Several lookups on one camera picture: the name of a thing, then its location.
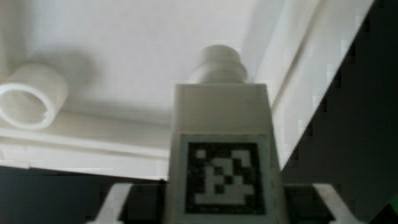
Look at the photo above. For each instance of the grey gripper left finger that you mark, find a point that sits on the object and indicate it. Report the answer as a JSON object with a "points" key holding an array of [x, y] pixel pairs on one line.
{"points": [[111, 209]]}

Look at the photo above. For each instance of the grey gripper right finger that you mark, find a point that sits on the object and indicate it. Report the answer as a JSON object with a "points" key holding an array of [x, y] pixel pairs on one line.
{"points": [[335, 203]]}

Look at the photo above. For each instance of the white square tabletop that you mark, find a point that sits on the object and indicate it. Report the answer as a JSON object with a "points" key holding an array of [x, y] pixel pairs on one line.
{"points": [[123, 44]]}

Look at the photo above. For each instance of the white leg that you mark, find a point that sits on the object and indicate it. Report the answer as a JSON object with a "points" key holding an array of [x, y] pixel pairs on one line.
{"points": [[224, 189]]}

